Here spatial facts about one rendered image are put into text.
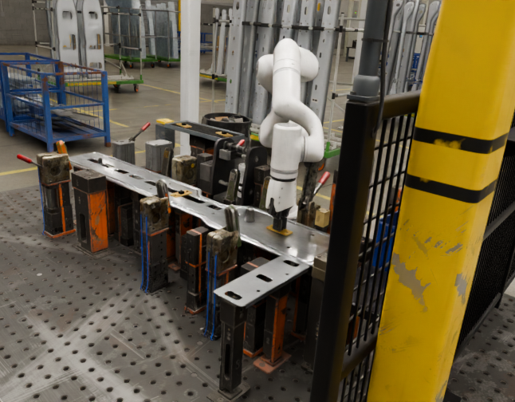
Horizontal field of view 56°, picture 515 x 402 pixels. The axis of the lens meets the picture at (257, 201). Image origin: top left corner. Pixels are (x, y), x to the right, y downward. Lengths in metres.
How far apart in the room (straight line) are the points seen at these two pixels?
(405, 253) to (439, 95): 0.22
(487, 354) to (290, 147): 0.89
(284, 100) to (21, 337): 1.07
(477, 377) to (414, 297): 0.89
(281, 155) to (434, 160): 0.80
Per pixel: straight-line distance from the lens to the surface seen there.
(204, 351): 1.51
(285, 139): 1.41
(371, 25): 0.57
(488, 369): 1.66
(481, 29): 0.65
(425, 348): 0.77
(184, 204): 1.74
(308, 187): 1.62
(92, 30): 10.82
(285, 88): 1.53
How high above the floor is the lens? 1.63
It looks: 20 degrees down
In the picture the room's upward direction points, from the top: 4 degrees clockwise
